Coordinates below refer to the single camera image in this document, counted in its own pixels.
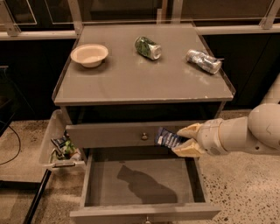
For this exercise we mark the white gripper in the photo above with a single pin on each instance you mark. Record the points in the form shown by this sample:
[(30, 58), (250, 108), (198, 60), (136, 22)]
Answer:
[(210, 136)]

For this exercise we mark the blue rxbar blueberry bar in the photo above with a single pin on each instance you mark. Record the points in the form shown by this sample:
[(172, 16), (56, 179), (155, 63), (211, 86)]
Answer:
[(166, 138)]

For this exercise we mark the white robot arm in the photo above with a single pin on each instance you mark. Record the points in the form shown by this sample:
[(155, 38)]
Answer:
[(258, 133)]

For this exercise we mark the brass upper drawer knob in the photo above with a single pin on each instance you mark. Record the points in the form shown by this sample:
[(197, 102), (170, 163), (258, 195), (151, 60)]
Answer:
[(144, 137)]

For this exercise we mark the grey upper drawer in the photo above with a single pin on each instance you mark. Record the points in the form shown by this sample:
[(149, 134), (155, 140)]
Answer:
[(120, 134)]

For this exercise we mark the open grey middle drawer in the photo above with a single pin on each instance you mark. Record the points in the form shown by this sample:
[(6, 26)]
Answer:
[(124, 185)]

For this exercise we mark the grey drawer cabinet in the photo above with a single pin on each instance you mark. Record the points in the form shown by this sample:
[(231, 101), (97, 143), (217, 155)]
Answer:
[(130, 88)]

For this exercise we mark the silver blue soda can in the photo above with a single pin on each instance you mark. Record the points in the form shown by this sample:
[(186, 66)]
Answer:
[(205, 61)]

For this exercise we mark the green soda can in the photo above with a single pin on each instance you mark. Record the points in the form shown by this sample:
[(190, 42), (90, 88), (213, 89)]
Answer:
[(148, 48)]

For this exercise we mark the snack packets in bin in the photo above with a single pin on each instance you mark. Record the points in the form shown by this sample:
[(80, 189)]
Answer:
[(64, 149)]

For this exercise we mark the white paper bowl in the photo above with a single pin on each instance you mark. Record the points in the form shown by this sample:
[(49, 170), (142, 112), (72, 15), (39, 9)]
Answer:
[(89, 55)]

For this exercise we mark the clear plastic bin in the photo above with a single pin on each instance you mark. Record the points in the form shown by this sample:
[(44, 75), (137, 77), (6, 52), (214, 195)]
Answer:
[(55, 129)]

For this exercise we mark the metal railing frame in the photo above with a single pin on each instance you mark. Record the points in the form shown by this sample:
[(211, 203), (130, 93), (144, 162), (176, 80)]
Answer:
[(65, 19)]

